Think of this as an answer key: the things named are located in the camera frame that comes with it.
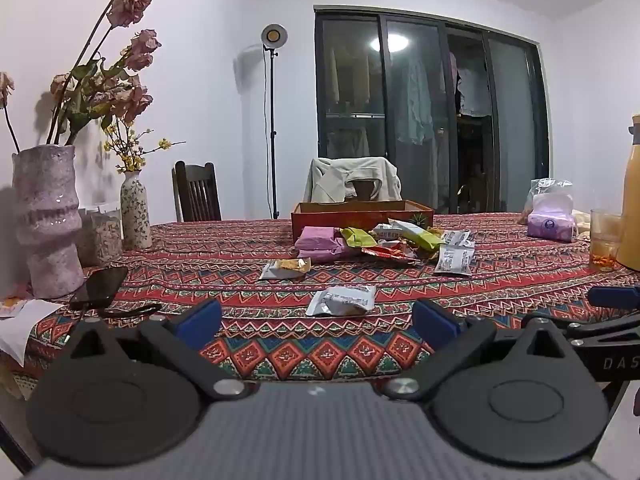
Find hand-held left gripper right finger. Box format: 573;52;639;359
384;298;569;404

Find small silver white snack packet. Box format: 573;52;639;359
442;229;476;249

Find black framed sliding glass door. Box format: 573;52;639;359
313;4;551;216

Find dark wooden chair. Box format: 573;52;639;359
349;178;382;202
171;160;223;224

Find yellow thermos bottle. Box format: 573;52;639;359
615;113;640;272

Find black smartphone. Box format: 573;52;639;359
68;266;130;311

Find clear plastic bag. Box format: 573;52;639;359
519;178;575;226

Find yellow flower sprigs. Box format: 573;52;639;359
102;117;187;176

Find small orange paper packet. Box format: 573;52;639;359
0;297;29;319

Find silver brown snack packet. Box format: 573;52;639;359
305;284;377;317

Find cream food bag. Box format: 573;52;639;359
570;208;594;241

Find floor lamp on stand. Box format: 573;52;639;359
259;22;290;221

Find silver orange snack packet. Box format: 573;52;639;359
259;257;312;281

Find pink snack packet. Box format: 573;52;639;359
299;226;346;252
294;238;362;262

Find yellow green snack packet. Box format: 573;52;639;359
339;227;379;250

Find glass cup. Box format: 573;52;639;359
588;208;625;272

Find orange cardboard box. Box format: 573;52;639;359
291;199;435;244

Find purple tissue pack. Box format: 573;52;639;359
526;193;579;244

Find white paper sheet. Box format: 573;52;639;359
0;298;64;367

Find large silver white snack packet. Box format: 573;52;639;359
433;245;474;277

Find glass jar with white lid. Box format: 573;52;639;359
75;202;124;267

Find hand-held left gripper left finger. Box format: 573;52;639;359
67;298;251;404

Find long green white snack packet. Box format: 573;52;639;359
389;219;445;251

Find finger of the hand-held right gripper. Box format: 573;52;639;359
588;284;640;307
564;313;640;349

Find beige jacket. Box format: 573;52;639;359
303;156;404;205

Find hanging pale shirt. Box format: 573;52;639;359
397;57;437;147

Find large pink ceramic vase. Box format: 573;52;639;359
11;144;85;300

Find dried pink roses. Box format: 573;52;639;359
0;0;164;157

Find small floral vase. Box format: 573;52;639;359
120;170;153;251

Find black strap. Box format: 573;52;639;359
97;303;164;319

